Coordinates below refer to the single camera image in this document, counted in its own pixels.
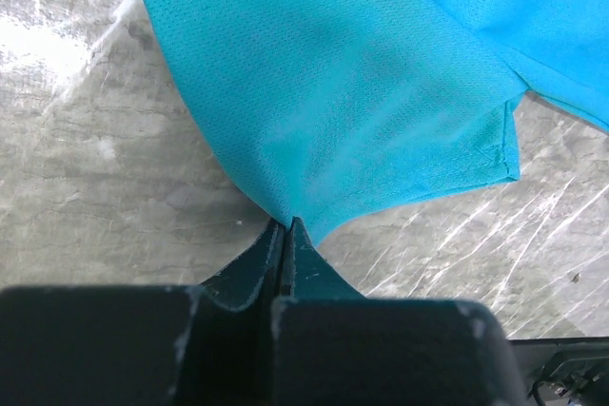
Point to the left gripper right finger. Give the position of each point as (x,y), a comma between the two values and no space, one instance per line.
(333,346)

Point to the teal t-shirt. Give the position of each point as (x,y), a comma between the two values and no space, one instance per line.
(327,110)

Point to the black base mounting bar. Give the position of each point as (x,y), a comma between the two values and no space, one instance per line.
(571,370)

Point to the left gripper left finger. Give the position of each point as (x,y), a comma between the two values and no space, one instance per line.
(168,344)

